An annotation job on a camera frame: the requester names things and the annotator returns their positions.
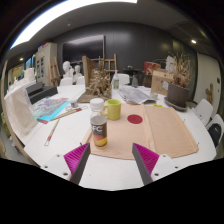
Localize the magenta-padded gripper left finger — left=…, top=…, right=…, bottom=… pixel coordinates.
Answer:
left=42, top=142, right=92, bottom=185

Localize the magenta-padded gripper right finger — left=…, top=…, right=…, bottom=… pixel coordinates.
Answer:
left=131, top=142, right=183, bottom=186

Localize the clear drink bottle white cap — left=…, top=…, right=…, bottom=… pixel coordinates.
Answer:
left=89, top=97, right=109, bottom=150

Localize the long thin paintbrush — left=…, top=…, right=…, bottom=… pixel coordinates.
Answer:
left=44, top=118, right=61, bottom=147

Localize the wooden paintbrush bundle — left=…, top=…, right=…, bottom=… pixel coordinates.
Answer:
left=49, top=105, right=89, bottom=122

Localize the flat round red coaster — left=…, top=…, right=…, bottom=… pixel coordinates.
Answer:
left=126, top=113, right=144, bottom=125

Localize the colourful printed book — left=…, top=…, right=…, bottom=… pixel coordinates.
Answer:
left=32, top=96, right=70, bottom=124

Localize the grey plant saucer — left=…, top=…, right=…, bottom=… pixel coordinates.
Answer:
left=163, top=96, right=188, bottom=112

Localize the white chair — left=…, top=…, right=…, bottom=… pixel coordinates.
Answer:
left=114, top=73, right=131, bottom=87
left=191, top=98, right=214, bottom=127
left=204, top=113, right=224, bottom=149
left=59, top=77, right=74, bottom=87

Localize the grey pot with dried plant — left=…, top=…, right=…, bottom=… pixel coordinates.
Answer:
left=166, top=51, right=193, bottom=108

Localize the black flat case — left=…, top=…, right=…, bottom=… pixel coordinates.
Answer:
left=25, top=81, right=44, bottom=96
left=29, top=85, right=59, bottom=104

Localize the yellow-green mug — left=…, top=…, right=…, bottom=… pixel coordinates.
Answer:
left=101, top=98, right=122, bottom=121

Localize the grey newspaper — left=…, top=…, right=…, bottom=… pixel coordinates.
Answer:
left=117, top=85, right=155, bottom=105

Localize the brown cardboard box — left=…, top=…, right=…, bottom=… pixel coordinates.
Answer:
left=150, top=68, right=174, bottom=97

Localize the wooden mannequin figure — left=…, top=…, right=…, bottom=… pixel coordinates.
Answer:
left=205, top=83, right=214, bottom=105

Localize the small clear glass bottle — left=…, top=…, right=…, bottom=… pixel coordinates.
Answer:
left=131, top=75, right=139, bottom=89

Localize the wooden easel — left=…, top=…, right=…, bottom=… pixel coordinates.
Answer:
left=49, top=56, right=62, bottom=87
left=98, top=53, right=119, bottom=79

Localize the white plaster bust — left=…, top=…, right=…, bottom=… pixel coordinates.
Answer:
left=61, top=60, right=75, bottom=79
left=73, top=64, right=83, bottom=81

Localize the white spray bottle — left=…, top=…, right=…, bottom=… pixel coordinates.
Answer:
left=112, top=69, right=120, bottom=90

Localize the red box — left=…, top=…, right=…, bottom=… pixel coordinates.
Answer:
left=143, top=61, right=162, bottom=75

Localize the white cabinet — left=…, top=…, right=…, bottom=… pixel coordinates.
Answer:
left=34, top=42, right=58, bottom=87

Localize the dark wall screen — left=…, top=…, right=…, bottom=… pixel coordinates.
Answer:
left=61, top=34, right=105, bottom=64

